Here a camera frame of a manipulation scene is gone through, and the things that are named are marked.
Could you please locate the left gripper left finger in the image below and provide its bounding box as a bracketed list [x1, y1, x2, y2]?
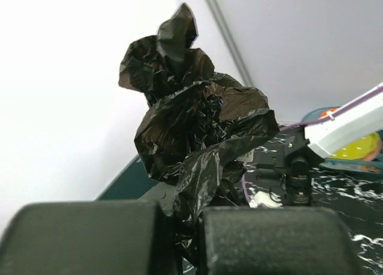
[1, 200, 180, 274]

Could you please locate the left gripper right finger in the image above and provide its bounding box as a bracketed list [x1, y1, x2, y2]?
[199, 207, 364, 274]

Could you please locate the black trash bag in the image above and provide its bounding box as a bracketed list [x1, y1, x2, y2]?
[118, 4, 279, 265]

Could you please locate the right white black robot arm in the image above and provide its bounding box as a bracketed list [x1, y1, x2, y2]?
[250, 84, 382, 208]

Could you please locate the dark green trash bin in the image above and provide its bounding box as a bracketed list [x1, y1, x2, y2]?
[97, 156, 167, 200]

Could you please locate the black marble pattern mat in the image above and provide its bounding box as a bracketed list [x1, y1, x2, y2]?
[245, 133, 382, 274]

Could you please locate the orange plastic cup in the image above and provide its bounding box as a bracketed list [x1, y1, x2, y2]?
[320, 108, 338, 120]

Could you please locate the blue transparent plastic tray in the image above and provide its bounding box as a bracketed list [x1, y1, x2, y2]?
[301, 107, 382, 175]

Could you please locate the yellow plastic plate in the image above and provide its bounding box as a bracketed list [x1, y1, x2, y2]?
[330, 132, 381, 161]

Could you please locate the pink plastic plate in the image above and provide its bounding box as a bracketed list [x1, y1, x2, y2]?
[364, 139, 382, 161]

